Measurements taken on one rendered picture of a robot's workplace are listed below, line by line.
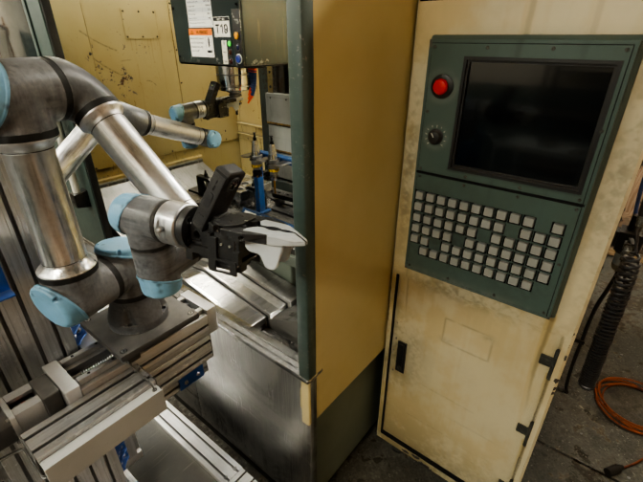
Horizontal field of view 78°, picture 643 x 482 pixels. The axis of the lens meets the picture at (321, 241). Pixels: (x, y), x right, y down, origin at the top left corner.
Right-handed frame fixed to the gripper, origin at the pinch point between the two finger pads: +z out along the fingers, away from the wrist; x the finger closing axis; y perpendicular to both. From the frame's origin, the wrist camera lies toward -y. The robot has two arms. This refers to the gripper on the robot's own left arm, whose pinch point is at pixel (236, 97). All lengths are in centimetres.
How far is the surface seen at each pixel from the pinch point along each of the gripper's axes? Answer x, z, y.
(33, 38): -30, -70, -29
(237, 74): 7.4, -3.4, -11.2
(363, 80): 106, -40, -20
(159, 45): -102, 19, -20
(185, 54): -5.3, -20.8, -20.3
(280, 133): -15, 40, 29
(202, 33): 9.0, -19.6, -28.4
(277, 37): 32.5, -0.1, -26.1
